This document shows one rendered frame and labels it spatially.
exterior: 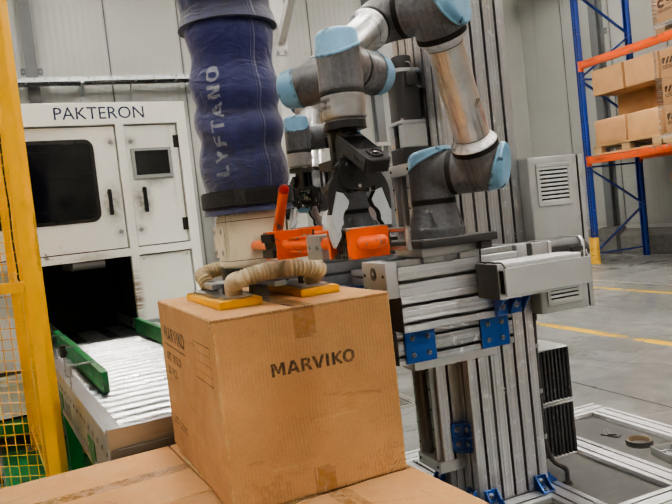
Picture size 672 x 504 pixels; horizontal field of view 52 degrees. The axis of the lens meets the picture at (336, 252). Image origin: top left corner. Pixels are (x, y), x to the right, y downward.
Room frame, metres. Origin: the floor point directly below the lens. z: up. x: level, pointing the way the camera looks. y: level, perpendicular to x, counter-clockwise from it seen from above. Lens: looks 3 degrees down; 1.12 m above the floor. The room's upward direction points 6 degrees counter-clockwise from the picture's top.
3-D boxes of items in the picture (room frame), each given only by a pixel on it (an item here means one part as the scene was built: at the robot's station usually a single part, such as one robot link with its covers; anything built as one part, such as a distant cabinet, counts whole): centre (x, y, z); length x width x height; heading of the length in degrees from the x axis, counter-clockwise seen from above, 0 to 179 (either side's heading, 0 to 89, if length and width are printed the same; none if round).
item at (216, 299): (1.65, 0.29, 0.97); 0.34 x 0.10 x 0.05; 24
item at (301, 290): (1.73, 0.11, 0.97); 0.34 x 0.10 x 0.05; 24
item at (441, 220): (1.80, -0.27, 1.09); 0.15 x 0.15 x 0.10
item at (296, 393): (1.68, 0.20, 0.74); 0.60 x 0.40 x 0.40; 24
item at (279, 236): (1.46, 0.10, 1.07); 0.10 x 0.08 x 0.06; 114
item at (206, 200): (1.69, 0.20, 1.19); 0.23 x 0.23 x 0.04
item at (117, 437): (2.01, 0.37, 0.58); 0.70 x 0.03 x 0.06; 118
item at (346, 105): (1.16, -0.04, 1.30); 0.08 x 0.08 x 0.05
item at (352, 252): (1.14, -0.04, 1.07); 0.08 x 0.07 x 0.05; 24
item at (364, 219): (2.25, -0.08, 1.09); 0.15 x 0.15 x 0.10
